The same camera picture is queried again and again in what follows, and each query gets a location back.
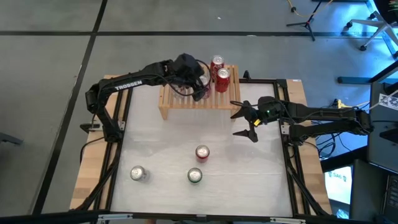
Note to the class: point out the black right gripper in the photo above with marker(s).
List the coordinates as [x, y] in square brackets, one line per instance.
[267, 110]

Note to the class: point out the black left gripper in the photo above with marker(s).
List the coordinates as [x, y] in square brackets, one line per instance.
[188, 68]

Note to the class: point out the red Coca-Cola Zero can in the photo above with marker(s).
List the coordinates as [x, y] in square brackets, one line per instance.
[202, 152]

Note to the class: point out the green Sprite can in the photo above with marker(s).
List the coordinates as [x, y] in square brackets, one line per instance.
[195, 175]

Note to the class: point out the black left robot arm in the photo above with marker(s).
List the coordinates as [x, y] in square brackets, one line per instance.
[130, 84]

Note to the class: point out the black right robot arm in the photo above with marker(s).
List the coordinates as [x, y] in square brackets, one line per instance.
[326, 113]

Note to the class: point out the wooden slatted shelf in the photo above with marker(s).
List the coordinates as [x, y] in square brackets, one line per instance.
[217, 102]

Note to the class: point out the yellow power plug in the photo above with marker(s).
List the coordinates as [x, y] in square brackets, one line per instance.
[338, 104]

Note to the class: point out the lit monitor screen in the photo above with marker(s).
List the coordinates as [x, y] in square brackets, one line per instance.
[339, 186]

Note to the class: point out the black tripod stand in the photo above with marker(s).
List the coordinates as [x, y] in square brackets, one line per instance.
[308, 23]

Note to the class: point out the dark grey desk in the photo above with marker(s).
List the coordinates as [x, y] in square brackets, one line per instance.
[377, 149]

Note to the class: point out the black computer case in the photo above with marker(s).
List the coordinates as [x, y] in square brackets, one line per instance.
[370, 193]

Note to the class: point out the white paper with marker print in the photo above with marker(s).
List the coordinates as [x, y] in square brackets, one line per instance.
[390, 101]

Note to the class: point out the white office chair base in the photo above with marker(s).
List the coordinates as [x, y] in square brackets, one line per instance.
[377, 23]

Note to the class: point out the grey floor object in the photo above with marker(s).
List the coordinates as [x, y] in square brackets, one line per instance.
[9, 138]

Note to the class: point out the silver metal bracket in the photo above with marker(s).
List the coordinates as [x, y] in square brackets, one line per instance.
[287, 220]
[115, 217]
[122, 125]
[285, 129]

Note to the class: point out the black aluminium table frame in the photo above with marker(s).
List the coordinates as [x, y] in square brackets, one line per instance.
[112, 186]

